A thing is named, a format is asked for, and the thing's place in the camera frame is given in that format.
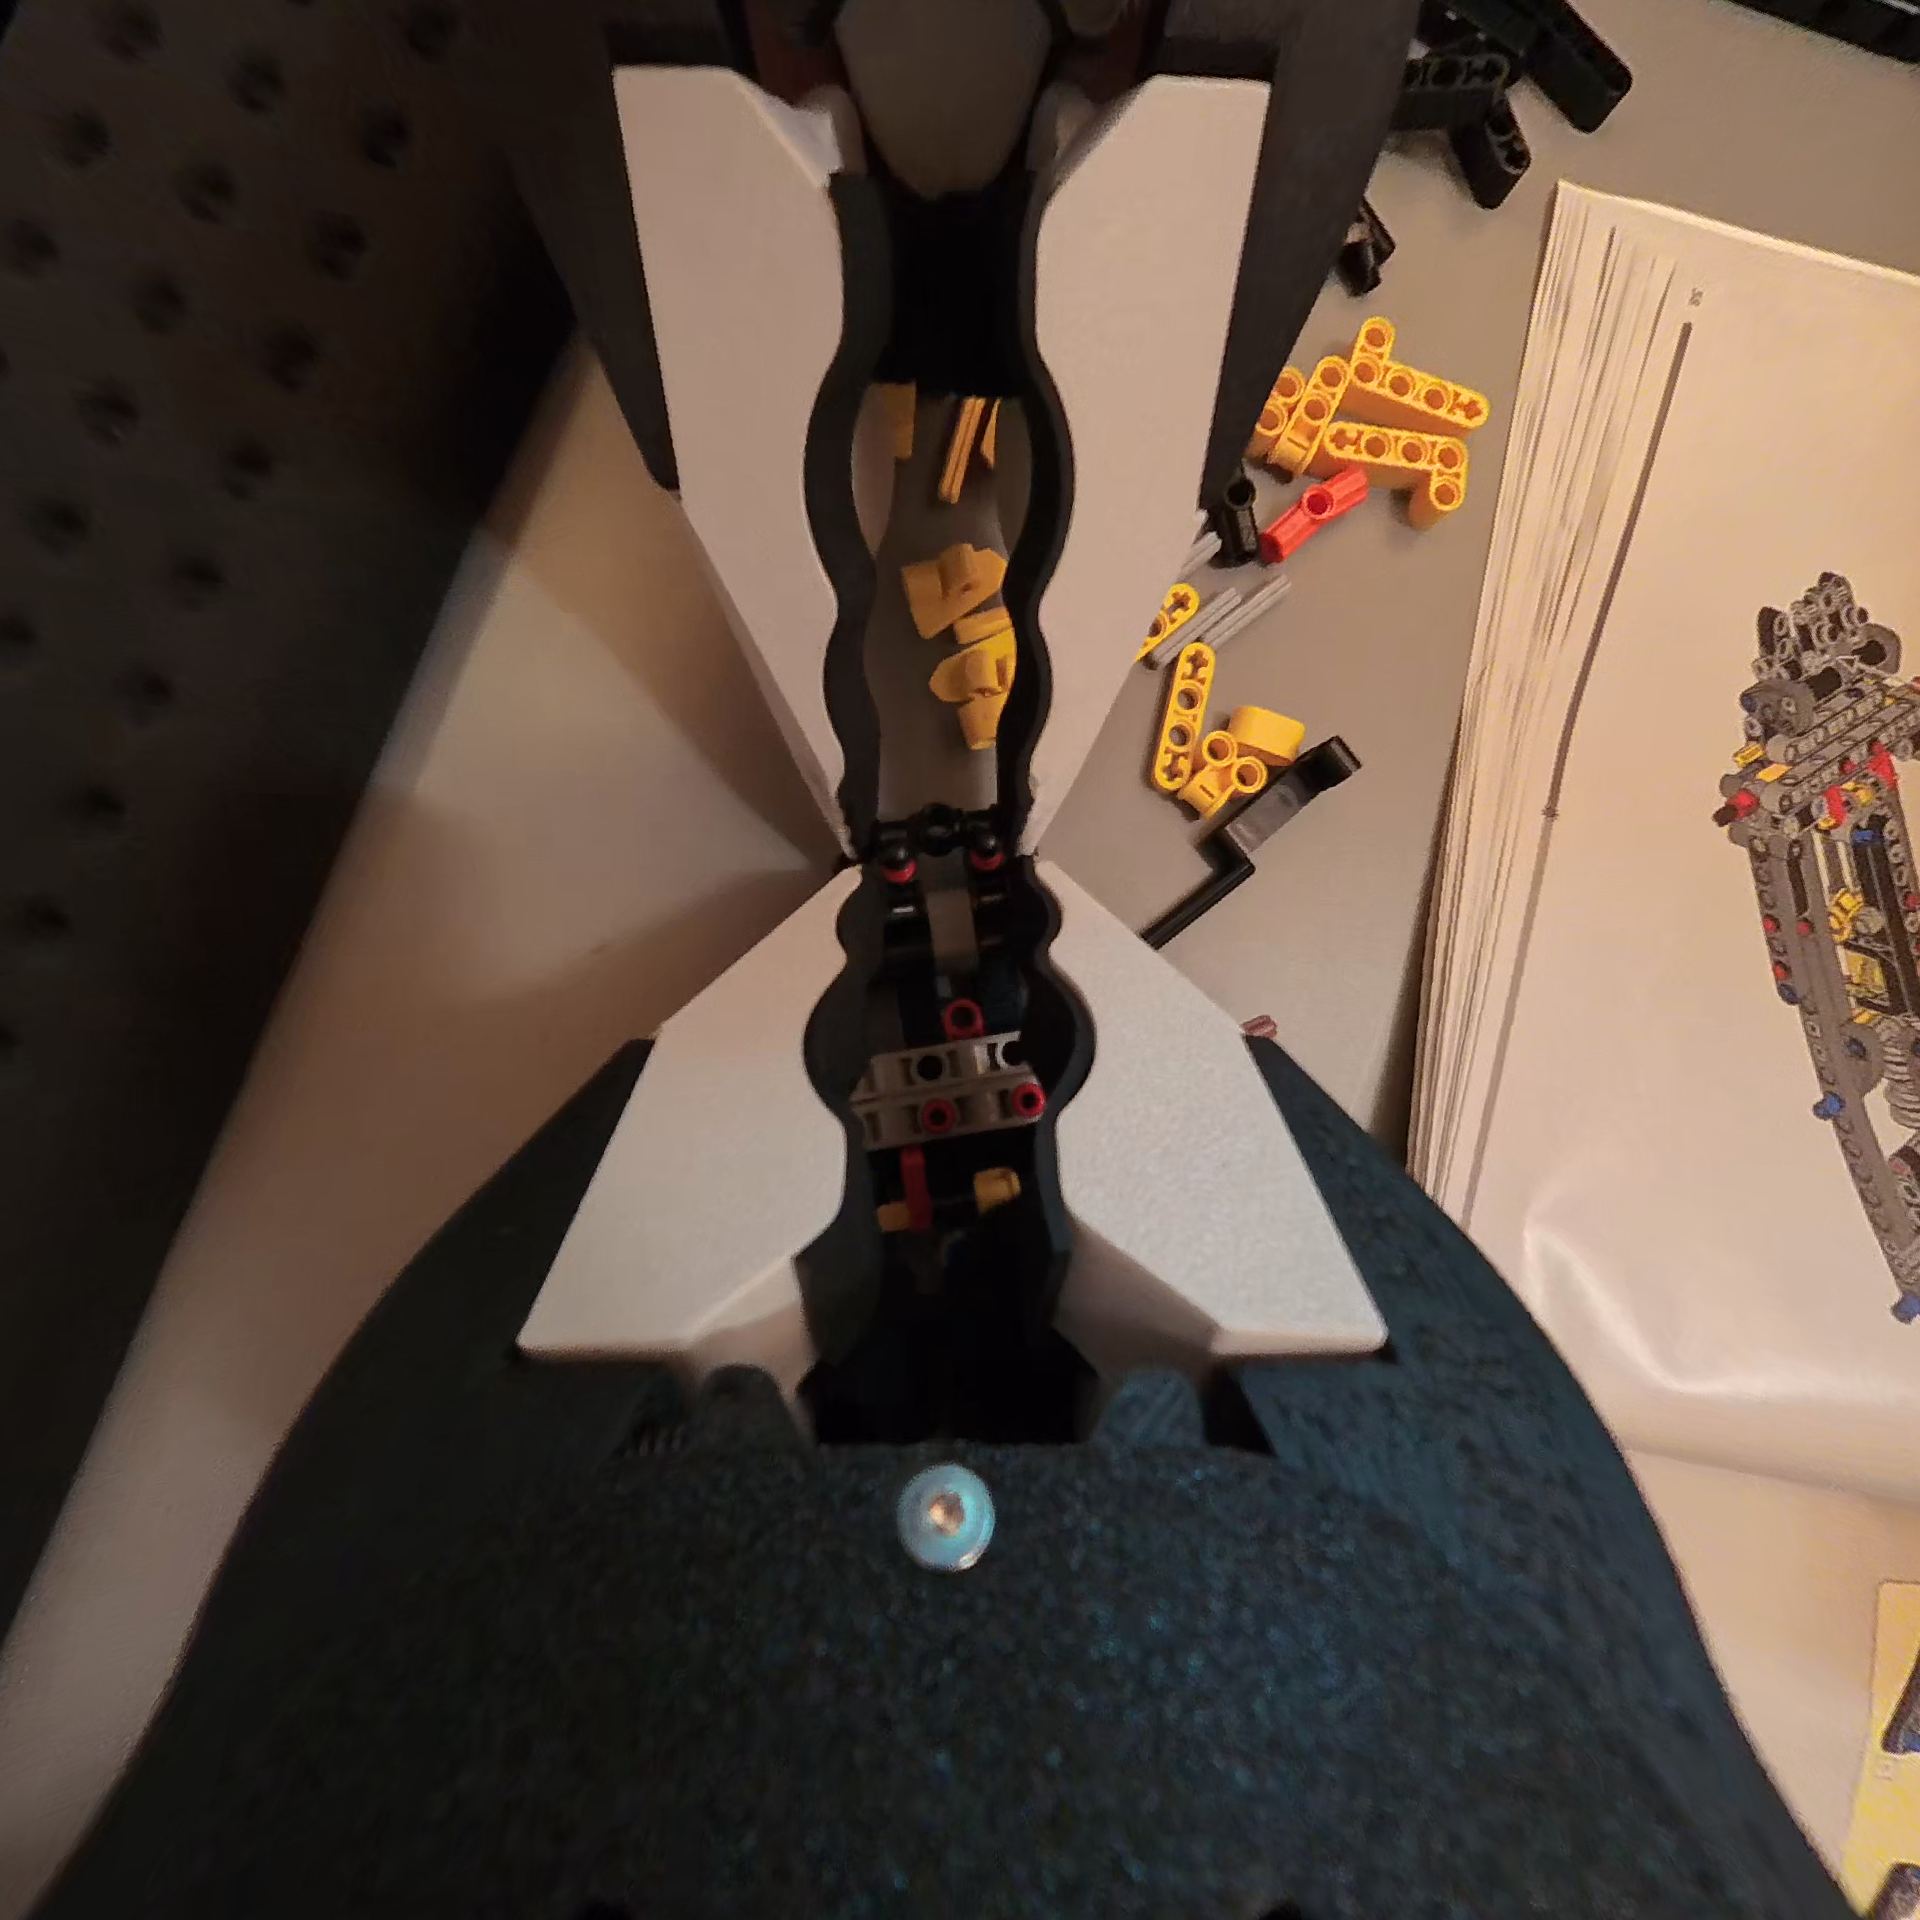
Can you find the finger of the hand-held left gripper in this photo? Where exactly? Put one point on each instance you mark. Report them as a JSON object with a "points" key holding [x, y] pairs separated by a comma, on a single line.
{"points": [[721, 300], [1155, 300]]}

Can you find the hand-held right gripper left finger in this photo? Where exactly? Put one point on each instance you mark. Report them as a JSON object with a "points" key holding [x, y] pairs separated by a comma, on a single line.
{"points": [[675, 1231]]}

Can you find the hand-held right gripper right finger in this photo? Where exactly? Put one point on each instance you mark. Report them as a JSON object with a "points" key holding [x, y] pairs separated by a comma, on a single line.
{"points": [[1231, 1231]]}

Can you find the long lego chassis assembly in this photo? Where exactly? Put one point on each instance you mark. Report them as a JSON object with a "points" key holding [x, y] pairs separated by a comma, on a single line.
{"points": [[944, 1088]]}

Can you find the pile of black lego beams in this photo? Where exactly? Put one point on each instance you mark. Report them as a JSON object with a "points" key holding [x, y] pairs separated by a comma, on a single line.
{"points": [[1500, 91]]}

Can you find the red lego axle connector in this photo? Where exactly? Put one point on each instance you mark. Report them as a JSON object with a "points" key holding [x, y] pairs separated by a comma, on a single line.
{"points": [[1313, 515]]}

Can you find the pile of yellow lego pieces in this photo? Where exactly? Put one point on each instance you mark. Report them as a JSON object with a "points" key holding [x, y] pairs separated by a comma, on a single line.
{"points": [[1395, 421]]}

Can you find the grey lego axle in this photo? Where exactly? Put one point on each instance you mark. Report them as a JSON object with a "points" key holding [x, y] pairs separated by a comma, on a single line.
{"points": [[1223, 616]]}

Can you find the black lego crank piece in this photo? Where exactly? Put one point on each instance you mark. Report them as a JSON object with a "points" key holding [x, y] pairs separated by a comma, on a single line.
{"points": [[1275, 811]]}

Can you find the thick open lego instruction booklet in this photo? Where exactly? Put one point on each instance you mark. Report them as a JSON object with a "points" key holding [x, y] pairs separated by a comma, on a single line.
{"points": [[1650, 901]]}

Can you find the black perforated panel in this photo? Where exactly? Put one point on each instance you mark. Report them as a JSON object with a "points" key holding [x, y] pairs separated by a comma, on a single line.
{"points": [[180, 452]]}

